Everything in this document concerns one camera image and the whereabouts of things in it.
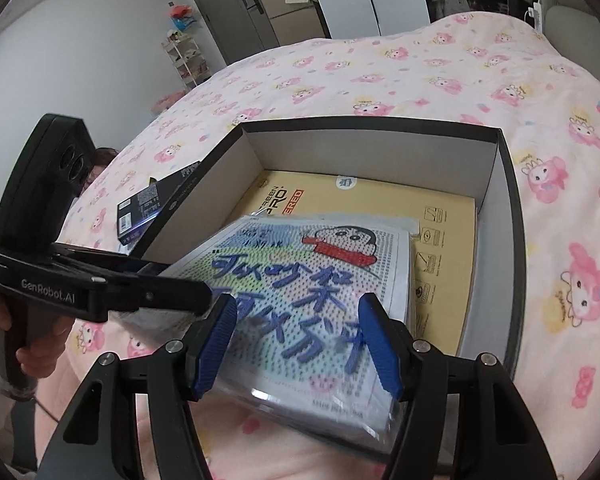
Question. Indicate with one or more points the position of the white shelf rack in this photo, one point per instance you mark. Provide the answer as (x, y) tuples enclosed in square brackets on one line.
[(187, 60)]

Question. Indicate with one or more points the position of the person's left hand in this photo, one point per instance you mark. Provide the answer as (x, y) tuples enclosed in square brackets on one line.
[(32, 355)]

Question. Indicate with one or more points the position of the pink plush toy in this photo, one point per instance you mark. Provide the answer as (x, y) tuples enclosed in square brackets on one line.
[(170, 101)]

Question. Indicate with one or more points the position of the cream headboard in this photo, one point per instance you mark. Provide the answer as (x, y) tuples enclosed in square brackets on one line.
[(565, 20)]

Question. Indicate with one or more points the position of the dark brown hairy object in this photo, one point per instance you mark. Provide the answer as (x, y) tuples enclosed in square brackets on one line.
[(102, 160)]

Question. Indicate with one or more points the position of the black printed box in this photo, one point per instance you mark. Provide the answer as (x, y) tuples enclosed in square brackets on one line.
[(145, 205)]

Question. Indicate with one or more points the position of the red plush toy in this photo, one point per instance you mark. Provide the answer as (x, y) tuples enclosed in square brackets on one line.
[(182, 12)]

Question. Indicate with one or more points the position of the cartoon bead craft pack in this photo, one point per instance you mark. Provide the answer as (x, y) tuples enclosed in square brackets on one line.
[(305, 280)]

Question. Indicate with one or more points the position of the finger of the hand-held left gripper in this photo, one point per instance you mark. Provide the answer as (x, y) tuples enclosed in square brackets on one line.
[(170, 295), (115, 262)]

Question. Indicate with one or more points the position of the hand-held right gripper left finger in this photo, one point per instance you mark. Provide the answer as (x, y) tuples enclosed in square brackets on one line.
[(215, 345)]

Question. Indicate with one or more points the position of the black cardboard box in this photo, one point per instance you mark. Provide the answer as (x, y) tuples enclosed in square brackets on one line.
[(510, 210)]

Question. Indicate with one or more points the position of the grey door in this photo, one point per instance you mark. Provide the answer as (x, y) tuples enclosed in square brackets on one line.
[(215, 5)]

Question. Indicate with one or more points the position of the yellow cardboard package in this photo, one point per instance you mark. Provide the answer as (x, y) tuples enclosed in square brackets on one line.
[(445, 240)]

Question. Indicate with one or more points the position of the white charger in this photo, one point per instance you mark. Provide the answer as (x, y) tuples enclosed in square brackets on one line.
[(534, 12)]

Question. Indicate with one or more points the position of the pink printed blanket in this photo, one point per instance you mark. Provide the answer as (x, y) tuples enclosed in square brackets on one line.
[(380, 70)]

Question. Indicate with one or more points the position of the beige cabinet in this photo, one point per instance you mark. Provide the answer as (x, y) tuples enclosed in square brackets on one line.
[(290, 20)]

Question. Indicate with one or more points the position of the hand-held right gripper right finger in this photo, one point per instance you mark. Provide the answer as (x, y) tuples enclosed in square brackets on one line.
[(380, 345)]

